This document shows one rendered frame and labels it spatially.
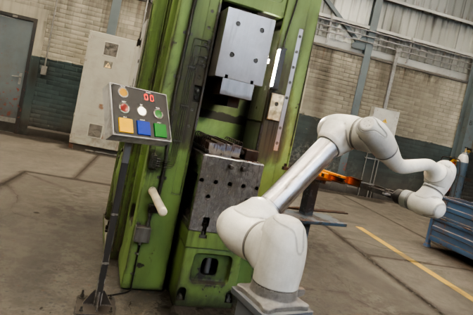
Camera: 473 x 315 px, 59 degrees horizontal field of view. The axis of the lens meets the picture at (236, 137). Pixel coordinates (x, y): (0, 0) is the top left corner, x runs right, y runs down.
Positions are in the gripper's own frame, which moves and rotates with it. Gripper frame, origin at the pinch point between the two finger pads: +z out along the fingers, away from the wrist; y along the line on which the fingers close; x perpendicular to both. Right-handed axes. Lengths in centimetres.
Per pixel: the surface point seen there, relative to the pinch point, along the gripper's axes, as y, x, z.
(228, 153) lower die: -58, 0, 59
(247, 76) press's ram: -57, 46, 59
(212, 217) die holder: -63, -38, 54
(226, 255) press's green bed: -49, -60, 52
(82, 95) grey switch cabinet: -64, 1, 618
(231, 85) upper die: -65, 39, 61
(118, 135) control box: -128, 2, 43
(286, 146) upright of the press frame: -14, 10, 66
